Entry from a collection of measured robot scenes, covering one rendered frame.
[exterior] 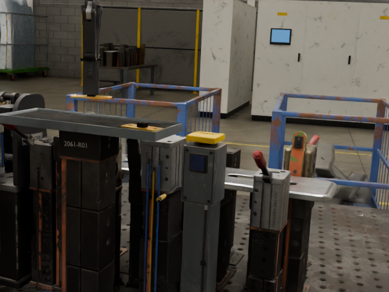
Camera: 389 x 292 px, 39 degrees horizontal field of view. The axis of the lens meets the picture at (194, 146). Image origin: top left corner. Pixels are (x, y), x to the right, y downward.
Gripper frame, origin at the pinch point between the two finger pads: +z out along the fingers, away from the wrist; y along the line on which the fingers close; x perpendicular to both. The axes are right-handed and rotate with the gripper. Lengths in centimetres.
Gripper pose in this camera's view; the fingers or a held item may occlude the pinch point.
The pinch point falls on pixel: (91, 77)
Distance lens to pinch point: 117.7
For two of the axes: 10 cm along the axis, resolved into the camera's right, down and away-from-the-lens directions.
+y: -0.7, -1.9, 9.8
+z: -0.5, 9.8, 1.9
